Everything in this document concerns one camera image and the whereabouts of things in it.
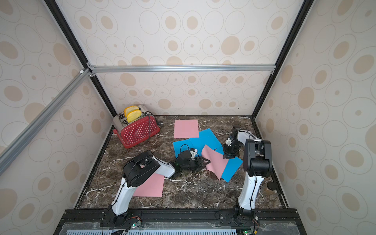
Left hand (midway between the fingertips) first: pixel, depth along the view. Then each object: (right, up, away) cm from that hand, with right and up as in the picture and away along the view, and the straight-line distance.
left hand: (212, 165), depth 87 cm
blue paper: (-1, +15, +20) cm, 25 cm away
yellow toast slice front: (-49, +31, +5) cm, 58 cm away
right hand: (+9, +3, +10) cm, 14 cm away
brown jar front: (+29, -8, -12) cm, 32 cm away
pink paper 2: (+4, -1, +5) cm, 7 cm away
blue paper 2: (+13, -2, +4) cm, 14 cm away
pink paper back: (-17, +22, +26) cm, 38 cm away
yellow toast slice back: (-53, +35, +8) cm, 64 cm away
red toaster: (-50, +19, +7) cm, 54 cm away
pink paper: (-35, -12, -3) cm, 37 cm away
